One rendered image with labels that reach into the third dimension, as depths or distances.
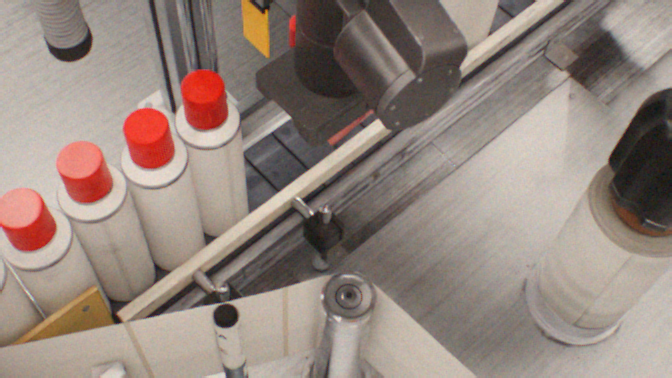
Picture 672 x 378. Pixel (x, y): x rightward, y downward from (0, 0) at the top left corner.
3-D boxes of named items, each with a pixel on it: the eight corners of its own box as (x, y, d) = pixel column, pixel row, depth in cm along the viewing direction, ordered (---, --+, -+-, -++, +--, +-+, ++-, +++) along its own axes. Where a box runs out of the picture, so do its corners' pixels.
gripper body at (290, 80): (412, 72, 63) (425, 7, 57) (309, 146, 60) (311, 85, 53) (354, 21, 66) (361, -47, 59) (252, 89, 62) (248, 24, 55)
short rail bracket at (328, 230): (319, 283, 82) (324, 228, 72) (299, 262, 83) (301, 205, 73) (343, 264, 83) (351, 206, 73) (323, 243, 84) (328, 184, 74)
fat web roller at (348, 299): (333, 415, 71) (346, 341, 54) (298, 376, 72) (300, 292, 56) (372, 380, 72) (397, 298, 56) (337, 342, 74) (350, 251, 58)
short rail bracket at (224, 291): (228, 357, 78) (219, 310, 67) (187, 310, 80) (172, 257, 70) (255, 336, 79) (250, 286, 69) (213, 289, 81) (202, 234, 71)
